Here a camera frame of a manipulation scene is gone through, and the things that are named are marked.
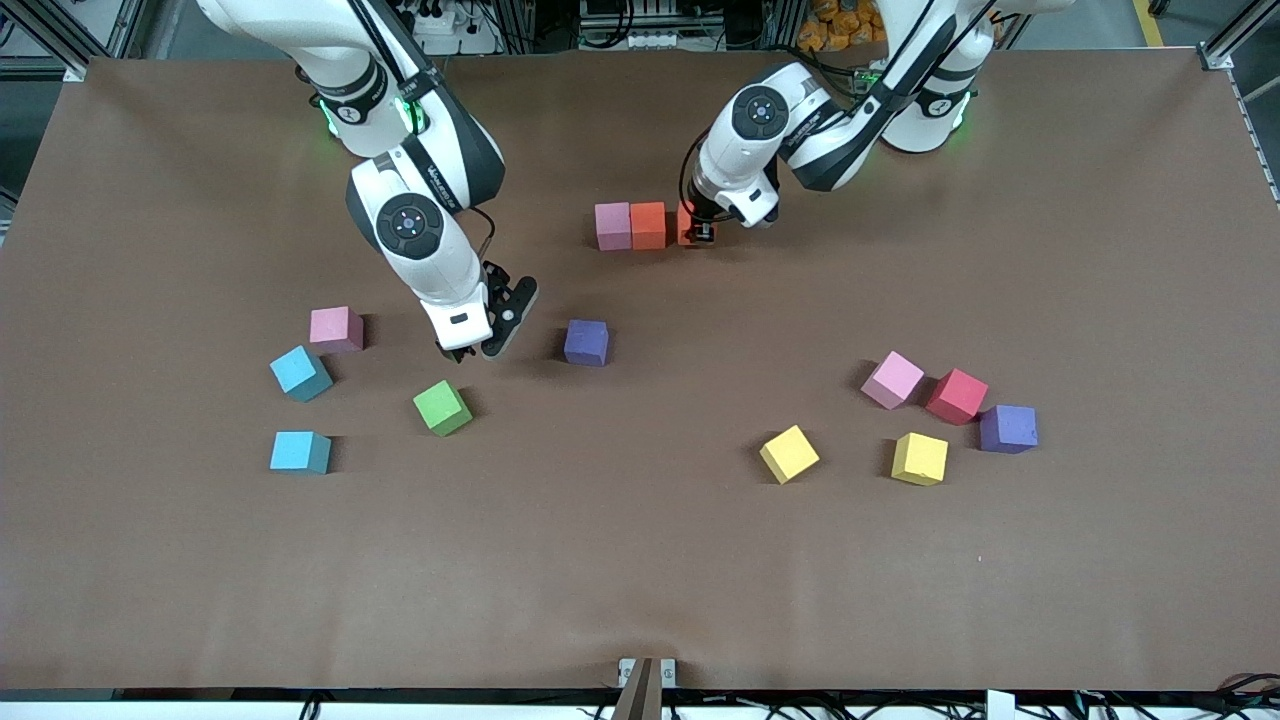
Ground green foam cube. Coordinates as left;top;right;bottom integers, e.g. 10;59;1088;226
413;380;474;438

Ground pink foam cube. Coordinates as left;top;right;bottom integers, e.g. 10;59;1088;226
595;202;633;251
309;306;365;354
861;350;927;411

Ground purple foam cube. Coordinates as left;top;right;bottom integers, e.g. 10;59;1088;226
979;404;1039;455
563;319;611;367

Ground blue foam cube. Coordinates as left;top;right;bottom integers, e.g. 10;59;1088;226
269;431;333;475
269;345;335;403

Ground orange net bag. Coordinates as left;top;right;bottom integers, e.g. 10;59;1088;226
797;0;891;53

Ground grey metal equipment rack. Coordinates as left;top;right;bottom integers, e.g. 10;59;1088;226
578;0;683;51

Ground yellow foam cube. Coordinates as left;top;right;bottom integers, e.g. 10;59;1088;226
891;432;949;487
759;424;821;486

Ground large table cover mat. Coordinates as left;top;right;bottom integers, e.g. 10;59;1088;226
0;50;1280;693

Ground red foam cube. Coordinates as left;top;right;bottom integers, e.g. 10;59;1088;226
925;368;990;426

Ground metal table edge bracket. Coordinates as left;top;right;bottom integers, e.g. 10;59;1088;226
612;657;678;720

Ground aluminium frame post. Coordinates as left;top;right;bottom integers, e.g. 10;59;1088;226
0;0;151;81
1200;0;1280;71

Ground aluminium side rail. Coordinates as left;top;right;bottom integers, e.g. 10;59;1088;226
1228;70;1280;206

